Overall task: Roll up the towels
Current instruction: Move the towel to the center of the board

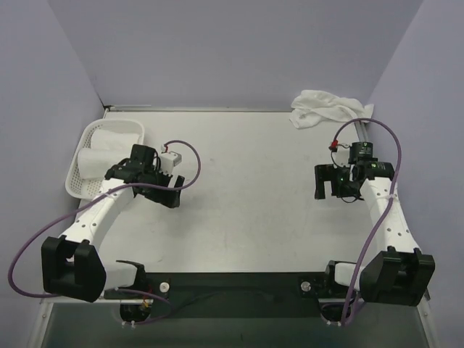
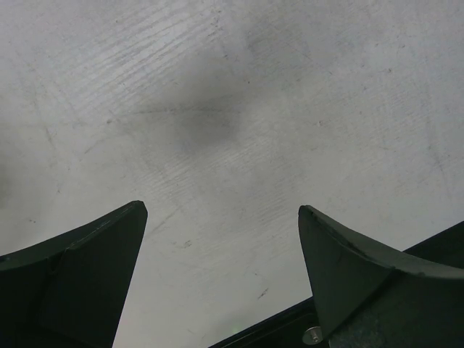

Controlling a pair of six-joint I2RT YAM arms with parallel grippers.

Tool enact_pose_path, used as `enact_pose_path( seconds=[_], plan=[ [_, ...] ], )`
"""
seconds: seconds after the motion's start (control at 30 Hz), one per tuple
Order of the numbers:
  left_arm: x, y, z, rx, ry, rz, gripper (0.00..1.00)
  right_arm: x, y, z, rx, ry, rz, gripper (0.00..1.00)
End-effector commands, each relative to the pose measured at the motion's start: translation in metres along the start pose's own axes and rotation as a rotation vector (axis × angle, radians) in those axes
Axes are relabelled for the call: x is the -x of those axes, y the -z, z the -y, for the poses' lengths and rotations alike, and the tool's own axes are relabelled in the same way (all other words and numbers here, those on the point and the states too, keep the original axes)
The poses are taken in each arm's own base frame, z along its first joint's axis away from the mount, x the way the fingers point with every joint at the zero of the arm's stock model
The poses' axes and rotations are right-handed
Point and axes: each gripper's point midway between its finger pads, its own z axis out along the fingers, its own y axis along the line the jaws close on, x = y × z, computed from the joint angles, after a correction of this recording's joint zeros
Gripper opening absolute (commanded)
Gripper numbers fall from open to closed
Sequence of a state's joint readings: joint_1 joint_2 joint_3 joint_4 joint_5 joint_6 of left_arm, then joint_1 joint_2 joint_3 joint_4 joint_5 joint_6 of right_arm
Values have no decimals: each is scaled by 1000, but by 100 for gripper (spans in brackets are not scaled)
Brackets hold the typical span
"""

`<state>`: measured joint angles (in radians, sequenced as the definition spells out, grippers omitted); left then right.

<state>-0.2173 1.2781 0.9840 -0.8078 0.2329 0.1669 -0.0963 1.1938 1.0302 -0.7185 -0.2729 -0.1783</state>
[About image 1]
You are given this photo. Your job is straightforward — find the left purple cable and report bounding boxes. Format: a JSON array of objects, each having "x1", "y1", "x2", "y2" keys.
[{"x1": 7, "y1": 140, "x2": 202, "y2": 323}]

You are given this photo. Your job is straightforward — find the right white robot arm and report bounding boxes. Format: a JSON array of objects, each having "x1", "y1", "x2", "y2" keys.
[{"x1": 315, "y1": 141, "x2": 435, "y2": 307}]

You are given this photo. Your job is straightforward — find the white perforated plastic basket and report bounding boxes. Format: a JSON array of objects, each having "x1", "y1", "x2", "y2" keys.
[{"x1": 65, "y1": 119, "x2": 144, "y2": 199}]

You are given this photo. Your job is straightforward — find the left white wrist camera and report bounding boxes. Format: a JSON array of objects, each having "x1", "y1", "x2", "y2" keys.
[{"x1": 159, "y1": 145, "x2": 182, "y2": 174}]

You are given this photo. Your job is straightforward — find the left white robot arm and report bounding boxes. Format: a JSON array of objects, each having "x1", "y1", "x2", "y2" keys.
[{"x1": 41, "y1": 144, "x2": 185, "y2": 302}]

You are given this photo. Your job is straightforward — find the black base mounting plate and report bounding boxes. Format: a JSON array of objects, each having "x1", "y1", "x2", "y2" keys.
[{"x1": 104, "y1": 271, "x2": 363, "y2": 320}]

